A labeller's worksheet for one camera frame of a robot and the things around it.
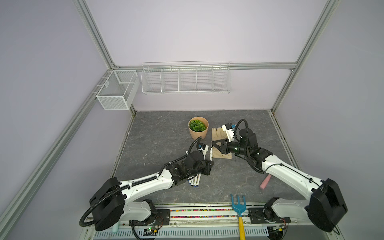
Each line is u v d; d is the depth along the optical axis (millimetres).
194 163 594
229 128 695
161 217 736
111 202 407
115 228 697
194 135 961
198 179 850
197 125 962
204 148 711
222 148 693
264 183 824
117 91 1006
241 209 756
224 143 680
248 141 591
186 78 988
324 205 401
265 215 679
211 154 770
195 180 846
